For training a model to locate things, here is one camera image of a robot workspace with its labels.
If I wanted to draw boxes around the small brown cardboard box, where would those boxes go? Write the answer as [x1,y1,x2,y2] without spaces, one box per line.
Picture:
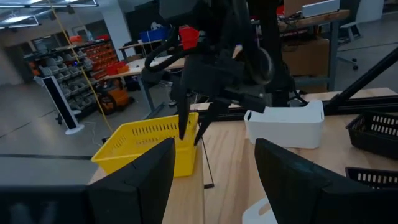
[283,0,304,18]

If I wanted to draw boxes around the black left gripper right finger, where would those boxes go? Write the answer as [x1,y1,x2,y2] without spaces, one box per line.
[254,138,348,224]

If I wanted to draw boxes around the white office stool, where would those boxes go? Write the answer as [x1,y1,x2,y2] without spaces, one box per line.
[337,21,362,72]

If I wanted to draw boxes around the blue storage crate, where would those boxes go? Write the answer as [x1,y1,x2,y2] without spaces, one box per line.
[139,27,171,44]

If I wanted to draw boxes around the black diagonal frame strut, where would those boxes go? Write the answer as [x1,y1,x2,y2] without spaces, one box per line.
[323,45,398,108]

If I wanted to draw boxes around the wooden workbench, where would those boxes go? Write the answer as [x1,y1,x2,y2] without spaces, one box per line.
[278,9,351,93]

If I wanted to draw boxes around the yellow slotted plastic basket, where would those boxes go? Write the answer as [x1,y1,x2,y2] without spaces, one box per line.
[91,111,200,178]

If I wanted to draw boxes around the large cardboard box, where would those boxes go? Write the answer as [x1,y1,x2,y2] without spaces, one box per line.
[281,37,330,78]

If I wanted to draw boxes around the white box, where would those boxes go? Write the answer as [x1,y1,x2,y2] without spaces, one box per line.
[301,0,341,19]

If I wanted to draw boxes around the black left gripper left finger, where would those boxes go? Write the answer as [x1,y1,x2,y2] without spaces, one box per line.
[86,138,177,224]

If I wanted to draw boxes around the white plastic bin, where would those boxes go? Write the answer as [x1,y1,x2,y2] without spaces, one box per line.
[244,99,325,149]
[241,197,279,224]

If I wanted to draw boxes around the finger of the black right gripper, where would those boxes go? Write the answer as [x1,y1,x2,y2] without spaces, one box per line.
[193,96,233,146]
[178,73,191,141]

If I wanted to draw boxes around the wooden desk with grey legs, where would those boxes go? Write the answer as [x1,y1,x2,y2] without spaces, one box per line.
[104,55,187,111]

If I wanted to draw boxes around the yellow hanging cord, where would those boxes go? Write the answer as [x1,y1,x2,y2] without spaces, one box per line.
[48,0,114,134]

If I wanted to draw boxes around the red storage bins stack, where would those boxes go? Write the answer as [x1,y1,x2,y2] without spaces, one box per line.
[178,26,200,51]

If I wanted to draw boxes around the orange shop vacuum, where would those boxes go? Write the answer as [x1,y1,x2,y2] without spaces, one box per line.
[97,79,135,115]

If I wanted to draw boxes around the ceiling light panel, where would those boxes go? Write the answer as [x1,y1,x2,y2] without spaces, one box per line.
[0,0,100,9]
[0,15,40,29]

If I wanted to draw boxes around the parts bin rack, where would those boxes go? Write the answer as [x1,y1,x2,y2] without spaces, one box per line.
[23,39,121,124]

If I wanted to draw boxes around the orange storage bins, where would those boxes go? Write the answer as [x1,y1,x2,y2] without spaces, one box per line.
[105,61,131,76]

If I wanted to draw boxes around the black slotted plastic basket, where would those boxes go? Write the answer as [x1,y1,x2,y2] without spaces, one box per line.
[345,111,398,159]
[345,167,398,190]

